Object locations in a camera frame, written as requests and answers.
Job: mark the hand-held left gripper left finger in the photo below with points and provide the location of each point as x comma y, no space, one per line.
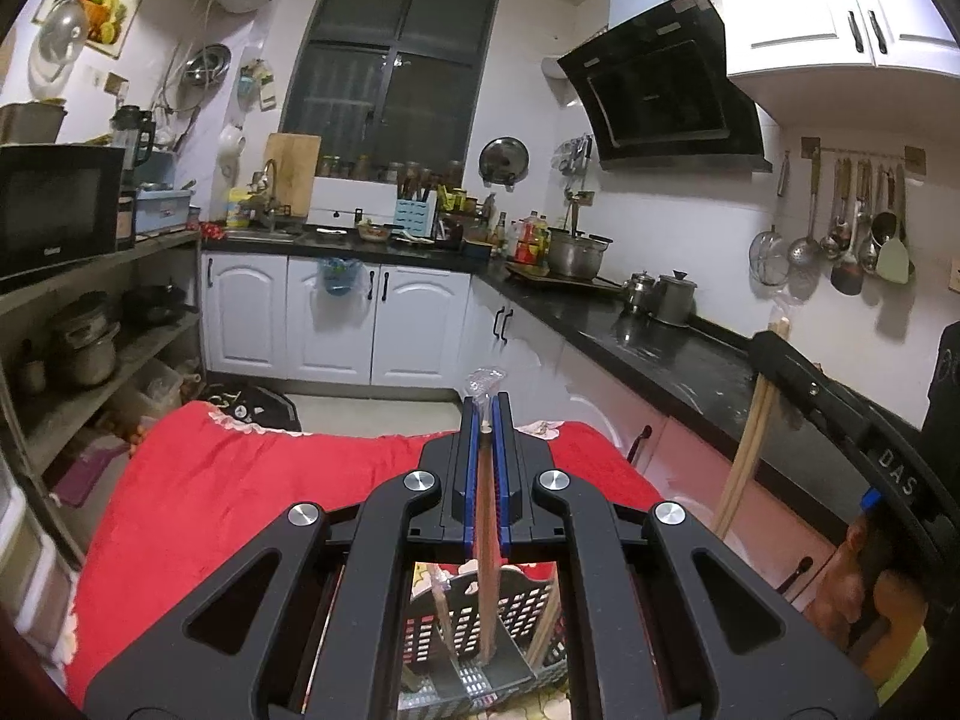
471,480

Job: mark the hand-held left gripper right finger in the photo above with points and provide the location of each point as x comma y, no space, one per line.
504,480

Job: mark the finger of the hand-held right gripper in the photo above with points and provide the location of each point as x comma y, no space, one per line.
795,382

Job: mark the wooden chopstick pair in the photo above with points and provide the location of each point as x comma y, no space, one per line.
746,450
487,510
444,615
541,626

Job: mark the dark green perforated utensil basket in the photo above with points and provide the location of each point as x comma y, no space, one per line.
465,626

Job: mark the person's right hand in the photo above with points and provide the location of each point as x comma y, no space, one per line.
840,585

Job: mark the person's dark clothing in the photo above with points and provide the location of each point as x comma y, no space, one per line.
946,390

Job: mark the dark serving spoon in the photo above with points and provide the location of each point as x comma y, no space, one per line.
847,276

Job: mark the black kitchen countertop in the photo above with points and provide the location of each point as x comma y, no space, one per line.
675,360

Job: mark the steel skimmer ladle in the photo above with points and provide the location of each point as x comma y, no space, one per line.
801,249

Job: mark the steel pots on counter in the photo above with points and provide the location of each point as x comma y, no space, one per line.
675,300

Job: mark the pale green spatula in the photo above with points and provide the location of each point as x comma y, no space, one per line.
896,259

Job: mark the small steel kettle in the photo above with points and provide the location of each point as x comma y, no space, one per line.
640,292

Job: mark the dark patterned floor mat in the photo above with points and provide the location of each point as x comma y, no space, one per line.
255,409

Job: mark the large steel stock pot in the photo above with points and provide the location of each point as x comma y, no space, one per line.
577,255

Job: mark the group of condiment bottles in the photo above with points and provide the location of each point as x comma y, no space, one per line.
529,240

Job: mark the blue hanging bag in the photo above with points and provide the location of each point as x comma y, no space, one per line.
339,277

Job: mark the red floral blanket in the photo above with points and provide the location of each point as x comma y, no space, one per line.
225,480

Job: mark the blue knife holder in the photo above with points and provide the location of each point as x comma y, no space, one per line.
416,216

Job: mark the white lower kitchen cabinets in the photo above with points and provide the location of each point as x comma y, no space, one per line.
247,315

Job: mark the white kitchen cabinets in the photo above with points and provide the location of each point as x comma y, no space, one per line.
247,315
795,7

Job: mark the white dish cabinet box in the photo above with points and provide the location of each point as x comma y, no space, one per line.
352,199

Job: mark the steel pot lid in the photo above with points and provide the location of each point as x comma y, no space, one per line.
504,161

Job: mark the black range hood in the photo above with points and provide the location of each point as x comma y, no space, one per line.
660,82

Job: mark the metal storage shelf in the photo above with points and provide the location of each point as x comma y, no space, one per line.
150,345

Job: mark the yellow plastic container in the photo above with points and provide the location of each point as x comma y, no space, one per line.
238,211

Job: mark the wooden cutting board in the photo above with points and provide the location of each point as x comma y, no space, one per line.
292,172

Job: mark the steel kitchen faucet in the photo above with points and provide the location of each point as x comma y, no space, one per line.
268,180

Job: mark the black wok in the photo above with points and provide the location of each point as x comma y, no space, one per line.
154,305

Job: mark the white upper kitchen cabinets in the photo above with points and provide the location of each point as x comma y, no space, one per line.
795,7

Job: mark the purple flat box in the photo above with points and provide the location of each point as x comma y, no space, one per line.
90,472

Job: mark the white hanging pot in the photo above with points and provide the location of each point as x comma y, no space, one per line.
231,157

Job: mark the pale blue storage box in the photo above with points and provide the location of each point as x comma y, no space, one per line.
161,210

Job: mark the dark kitchen window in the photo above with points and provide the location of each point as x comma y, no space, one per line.
390,67

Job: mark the white plastic drawer unit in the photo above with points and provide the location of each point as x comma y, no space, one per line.
30,562

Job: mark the black blender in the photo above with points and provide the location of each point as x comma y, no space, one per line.
133,135

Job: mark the hanging steel bowl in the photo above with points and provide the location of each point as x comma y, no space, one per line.
206,64

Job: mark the black microwave oven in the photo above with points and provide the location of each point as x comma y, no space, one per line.
52,210

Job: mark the metal box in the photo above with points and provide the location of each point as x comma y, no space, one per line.
30,124

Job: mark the framed fruit picture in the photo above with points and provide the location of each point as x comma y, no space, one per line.
112,11

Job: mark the glass pot lid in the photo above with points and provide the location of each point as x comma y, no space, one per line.
56,45

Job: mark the wooden utensil hanging rail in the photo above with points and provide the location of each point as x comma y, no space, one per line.
810,148

